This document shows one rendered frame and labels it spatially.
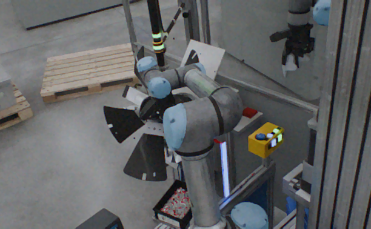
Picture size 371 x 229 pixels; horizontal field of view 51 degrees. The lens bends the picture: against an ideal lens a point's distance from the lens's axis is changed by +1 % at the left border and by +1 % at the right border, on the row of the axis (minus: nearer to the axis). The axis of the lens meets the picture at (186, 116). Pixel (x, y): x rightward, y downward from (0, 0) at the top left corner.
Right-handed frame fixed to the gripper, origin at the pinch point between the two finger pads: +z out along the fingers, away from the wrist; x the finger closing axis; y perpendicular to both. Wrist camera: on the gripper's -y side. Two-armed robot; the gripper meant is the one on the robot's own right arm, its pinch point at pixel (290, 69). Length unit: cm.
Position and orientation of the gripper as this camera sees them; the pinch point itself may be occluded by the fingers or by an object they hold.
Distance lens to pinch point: 159.9
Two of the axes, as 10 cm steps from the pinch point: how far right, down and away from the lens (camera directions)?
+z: 1.1, 8.2, 5.6
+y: 6.9, 3.4, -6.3
